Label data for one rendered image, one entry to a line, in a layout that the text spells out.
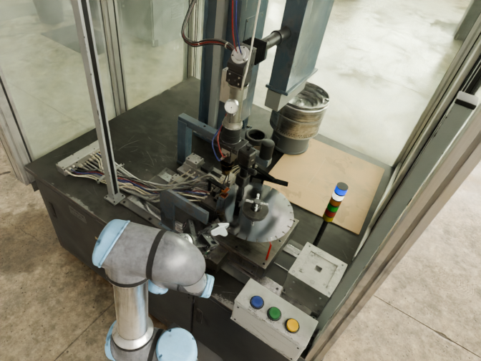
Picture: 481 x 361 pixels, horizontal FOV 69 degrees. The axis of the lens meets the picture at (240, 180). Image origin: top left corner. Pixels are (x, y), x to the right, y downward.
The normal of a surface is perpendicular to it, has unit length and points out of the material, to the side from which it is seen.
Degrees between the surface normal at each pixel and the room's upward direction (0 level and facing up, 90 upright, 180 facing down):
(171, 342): 8
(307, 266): 0
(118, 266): 76
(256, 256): 0
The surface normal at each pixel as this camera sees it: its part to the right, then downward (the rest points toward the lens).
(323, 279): 0.13, -0.72
